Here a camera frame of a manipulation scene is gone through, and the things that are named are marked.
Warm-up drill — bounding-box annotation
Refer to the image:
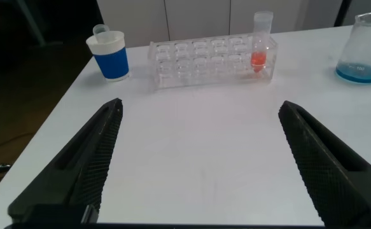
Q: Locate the black floor cable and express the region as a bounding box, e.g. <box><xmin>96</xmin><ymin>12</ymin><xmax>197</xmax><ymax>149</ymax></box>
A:
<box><xmin>0</xmin><ymin>131</ymin><xmax>36</xmax><ymax>157</ymax></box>

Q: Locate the test tube with blue liquid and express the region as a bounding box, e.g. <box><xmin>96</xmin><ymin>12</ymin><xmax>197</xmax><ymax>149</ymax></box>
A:
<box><xmin>92</xmin><ymin>24</ymin><xmax>111</xmax><ymax>44</ymax></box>

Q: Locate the clear acrylic test tube rack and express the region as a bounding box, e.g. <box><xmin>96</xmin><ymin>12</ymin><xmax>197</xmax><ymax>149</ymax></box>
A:
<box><xmin>147</xmin><ymin>33</ymin><xmax>279</xmax><ymax>90</ymax></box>

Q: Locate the white folding partition with feet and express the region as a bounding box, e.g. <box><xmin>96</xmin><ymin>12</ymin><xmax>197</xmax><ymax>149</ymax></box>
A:
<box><xmin>343</xmin><ymin>0</ymin><xmax>371</xmax><ymax>28</ymax></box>

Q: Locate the white folding partition with hinge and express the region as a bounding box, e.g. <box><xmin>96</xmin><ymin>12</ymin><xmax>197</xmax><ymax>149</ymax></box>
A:
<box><xmin>95</xmin><ymin>0</ymin><xmax>344</xmax><ymax>48</ymax></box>

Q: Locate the clear glass beaker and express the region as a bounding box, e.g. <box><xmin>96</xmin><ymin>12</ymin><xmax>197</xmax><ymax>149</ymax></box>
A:
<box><xmin>334</xmin><ymin>11</ymin><xmax>371</xmax><ymax>85</ymax></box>

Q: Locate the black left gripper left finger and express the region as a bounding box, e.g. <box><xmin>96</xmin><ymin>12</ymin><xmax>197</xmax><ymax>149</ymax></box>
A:
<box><xmin>7</xmin><ymin>97</ymin><xmax>124</xmax><ymax>225</ymax></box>

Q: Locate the blue and white paper cup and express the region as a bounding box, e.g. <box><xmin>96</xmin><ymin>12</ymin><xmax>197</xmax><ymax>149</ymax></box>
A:
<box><xmin>85</xmin><ymin>31</ymin><xmax>130</xmax><ymax>83</ymax></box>

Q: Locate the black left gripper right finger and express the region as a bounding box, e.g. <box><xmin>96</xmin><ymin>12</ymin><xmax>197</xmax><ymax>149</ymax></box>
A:
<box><xmin>277</xmin><ymin>100</ymin><xmax>371</xmax><ymax>228</ymax></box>

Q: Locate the test tube with red liquid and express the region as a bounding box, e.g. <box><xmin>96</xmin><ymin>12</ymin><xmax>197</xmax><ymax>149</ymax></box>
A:
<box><xmin>250</xmin><ymin>11</ymin><xmax>274</xmax><ymax>74</ymax></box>

